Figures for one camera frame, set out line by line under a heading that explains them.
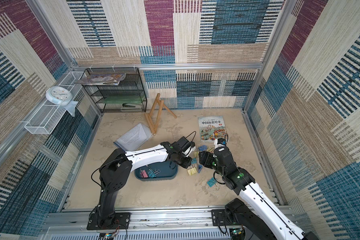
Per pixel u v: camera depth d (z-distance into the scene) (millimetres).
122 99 985
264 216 456
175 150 681
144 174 856
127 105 1116
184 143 717
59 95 747
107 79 873
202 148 972
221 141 684
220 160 569
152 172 869
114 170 523
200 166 869
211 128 1082
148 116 1114
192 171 865
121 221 732
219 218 736
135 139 1041
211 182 843
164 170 887
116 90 1089
